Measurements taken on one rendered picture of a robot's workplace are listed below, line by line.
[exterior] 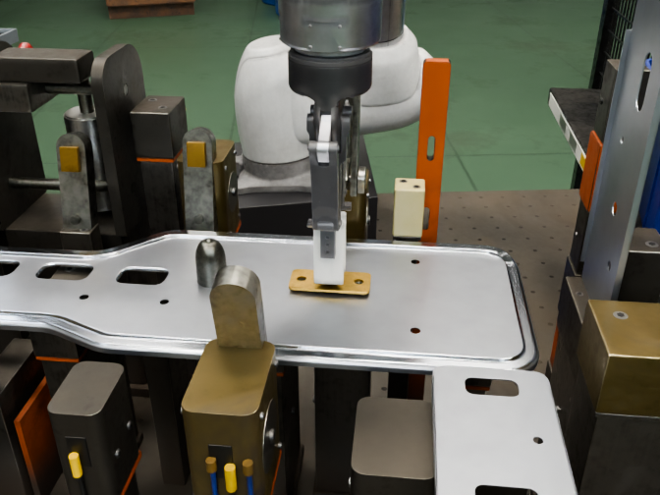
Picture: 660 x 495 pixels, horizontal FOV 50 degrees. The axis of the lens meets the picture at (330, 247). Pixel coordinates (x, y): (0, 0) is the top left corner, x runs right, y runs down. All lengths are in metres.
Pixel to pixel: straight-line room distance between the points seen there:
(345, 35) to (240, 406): 0.30
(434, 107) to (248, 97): 0.60
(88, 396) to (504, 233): 1.06
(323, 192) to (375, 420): 0.20
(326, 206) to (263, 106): 0.71
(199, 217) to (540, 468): 0.51
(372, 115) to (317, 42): 0.78
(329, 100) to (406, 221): 0.25
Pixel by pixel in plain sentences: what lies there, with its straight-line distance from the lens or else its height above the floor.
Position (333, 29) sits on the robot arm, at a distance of 0.60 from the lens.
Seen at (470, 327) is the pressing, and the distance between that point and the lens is 0.70.
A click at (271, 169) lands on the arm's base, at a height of 0.86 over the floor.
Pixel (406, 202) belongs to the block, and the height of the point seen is 1.05.
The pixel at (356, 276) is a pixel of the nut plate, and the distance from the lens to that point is 0.75.
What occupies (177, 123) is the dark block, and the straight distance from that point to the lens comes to 0.93.
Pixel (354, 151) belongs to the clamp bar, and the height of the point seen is 1.10.
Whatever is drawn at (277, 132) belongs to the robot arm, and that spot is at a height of 0.93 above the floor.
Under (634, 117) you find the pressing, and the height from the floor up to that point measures 1.20.
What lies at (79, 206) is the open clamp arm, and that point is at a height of 1.02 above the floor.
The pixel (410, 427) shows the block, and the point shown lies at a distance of 0.62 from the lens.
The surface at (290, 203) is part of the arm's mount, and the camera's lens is 1.37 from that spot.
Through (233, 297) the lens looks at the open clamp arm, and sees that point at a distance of 0.55.
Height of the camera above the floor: 1.40
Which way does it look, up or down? 29 degrees down
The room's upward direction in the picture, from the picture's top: straight up
